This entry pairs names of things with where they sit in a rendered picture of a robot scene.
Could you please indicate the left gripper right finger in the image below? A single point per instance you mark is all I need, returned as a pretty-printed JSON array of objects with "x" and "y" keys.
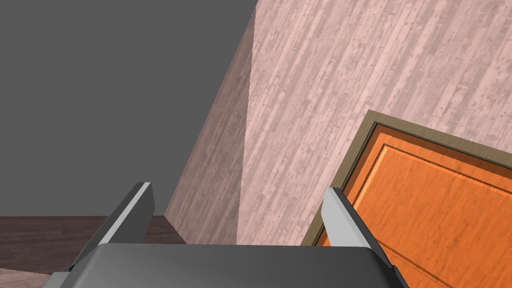
[{"x": 342, "y": 224}]

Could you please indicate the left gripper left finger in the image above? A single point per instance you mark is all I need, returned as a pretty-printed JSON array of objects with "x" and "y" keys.
[{"x": 134, "y": 214}]

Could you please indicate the orange wooden door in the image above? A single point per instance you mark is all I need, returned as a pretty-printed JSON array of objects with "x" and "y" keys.
[{"x": 432, "y": 212}]

